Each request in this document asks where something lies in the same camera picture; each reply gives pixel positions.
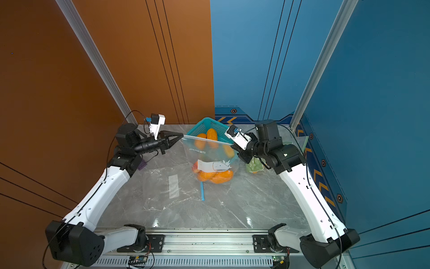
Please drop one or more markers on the red mango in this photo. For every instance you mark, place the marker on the red mango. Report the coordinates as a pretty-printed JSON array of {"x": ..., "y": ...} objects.
[{"x": 195, "y": 168}]

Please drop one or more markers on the slim yellow mango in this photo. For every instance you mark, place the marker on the slim yellow mango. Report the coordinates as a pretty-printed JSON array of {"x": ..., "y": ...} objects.
[{"x": 230, "y": 153}]

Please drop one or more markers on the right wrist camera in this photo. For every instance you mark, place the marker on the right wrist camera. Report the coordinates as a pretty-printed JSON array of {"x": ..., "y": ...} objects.
[{"x": 267, "y": 130}]

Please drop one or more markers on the clear green-zip bag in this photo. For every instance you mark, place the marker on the clear green-zip bag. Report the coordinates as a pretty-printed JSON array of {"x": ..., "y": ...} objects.
[{"x": 275, "y": 155}]

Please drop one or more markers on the smooth orange basket mango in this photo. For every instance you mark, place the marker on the smooth orange basket mango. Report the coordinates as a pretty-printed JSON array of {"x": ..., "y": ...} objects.
[{"x": 200, "y": 144}]

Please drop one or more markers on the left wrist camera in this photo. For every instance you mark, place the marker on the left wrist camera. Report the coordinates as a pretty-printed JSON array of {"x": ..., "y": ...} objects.
[{"x": 127, "y": 135}]

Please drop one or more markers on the purple block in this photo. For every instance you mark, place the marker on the purple block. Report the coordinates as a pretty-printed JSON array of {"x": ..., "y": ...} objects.
[{"x": 142, "y": 165}]

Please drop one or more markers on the clear blue-zip bag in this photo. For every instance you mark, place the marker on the clear blue-zip bag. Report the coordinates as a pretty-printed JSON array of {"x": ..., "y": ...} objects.
[{"x": 209, "y": 160}]

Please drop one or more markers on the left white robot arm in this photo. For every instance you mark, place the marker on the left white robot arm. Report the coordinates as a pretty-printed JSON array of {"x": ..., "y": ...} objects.
[{"x": 94, "y": 201}]

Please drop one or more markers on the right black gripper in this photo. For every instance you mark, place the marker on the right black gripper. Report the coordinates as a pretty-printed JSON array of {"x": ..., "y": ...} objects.
[{"x": 243, "y": 154}]

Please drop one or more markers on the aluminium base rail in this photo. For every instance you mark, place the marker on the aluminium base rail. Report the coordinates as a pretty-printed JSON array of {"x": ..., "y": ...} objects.
[{"x": 272, "y": 249}]

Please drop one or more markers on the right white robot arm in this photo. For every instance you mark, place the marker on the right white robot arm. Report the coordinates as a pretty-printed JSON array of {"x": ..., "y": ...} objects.
[{"x": 312, "y": 201}]

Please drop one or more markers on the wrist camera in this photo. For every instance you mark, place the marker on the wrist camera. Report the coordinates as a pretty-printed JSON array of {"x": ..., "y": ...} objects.
[
  {"x": 267, "y": 130},
  {"x": 127, "y": 135}
]

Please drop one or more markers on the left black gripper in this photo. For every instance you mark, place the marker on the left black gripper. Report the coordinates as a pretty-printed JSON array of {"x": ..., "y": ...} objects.
[{"x": 164, "y": 143}]

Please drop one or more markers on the yellow top mango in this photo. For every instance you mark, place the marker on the yellow top mango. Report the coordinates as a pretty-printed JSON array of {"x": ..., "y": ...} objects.
[{"x": 213, "y": 137}]

